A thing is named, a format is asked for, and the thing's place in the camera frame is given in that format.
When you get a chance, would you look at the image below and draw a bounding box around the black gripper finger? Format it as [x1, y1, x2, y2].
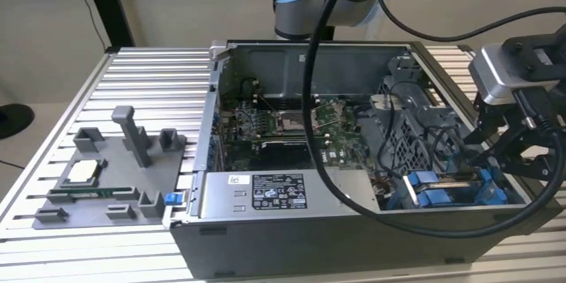
[461, 102, 527, 168]
[497, 151, 559, 182]

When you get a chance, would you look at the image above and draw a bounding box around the black disk wire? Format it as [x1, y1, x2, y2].
[421, 125, 469, 174]

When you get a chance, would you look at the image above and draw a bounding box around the blue disk wire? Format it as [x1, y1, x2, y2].
[444, 143, 476, 174]

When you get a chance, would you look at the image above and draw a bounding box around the hard disk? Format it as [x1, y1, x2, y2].
[417, 190, 507, 207]
[408, 170, 496, 191]

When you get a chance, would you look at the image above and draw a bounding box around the grey metal disk bay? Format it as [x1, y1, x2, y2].
[357, 74, 509, 206]

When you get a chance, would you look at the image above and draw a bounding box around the green motherboard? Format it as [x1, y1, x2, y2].
[218, 95, 370, 171]

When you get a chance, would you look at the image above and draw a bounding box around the CPU socket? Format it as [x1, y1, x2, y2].
[273, 109, 320, 131]

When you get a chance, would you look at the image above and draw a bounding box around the dark grey PC case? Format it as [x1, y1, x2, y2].
[169, 39, 560, 280]

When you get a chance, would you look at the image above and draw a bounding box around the silver power supply unit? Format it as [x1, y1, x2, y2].
[197, 169, 381, 219]

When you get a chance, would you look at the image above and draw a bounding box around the grey parts rack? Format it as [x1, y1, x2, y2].
[33, 105, 189, 230]

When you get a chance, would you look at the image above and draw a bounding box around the green RAM stick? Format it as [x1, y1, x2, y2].
[47, 187, 133, 196]

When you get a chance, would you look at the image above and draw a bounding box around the silver CPU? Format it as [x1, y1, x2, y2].
[65, 160, 101, 184]

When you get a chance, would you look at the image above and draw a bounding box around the black round stand base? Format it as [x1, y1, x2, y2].
[0, 103, 35, 140]

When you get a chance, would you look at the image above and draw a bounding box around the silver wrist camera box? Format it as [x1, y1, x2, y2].
[467, 32, 566, 105]

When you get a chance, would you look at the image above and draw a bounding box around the black case wire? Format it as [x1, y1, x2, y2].
[377, 80, 415, 178]

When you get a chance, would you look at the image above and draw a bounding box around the thin black camera cable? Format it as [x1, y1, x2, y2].
[373, 0, 566, 41]

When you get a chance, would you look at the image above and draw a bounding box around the thick black cable hose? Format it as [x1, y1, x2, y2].
[302, 0, 566, 239]

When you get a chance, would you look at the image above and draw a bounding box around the black frame post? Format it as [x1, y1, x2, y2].
[78, 0, 136, 52]

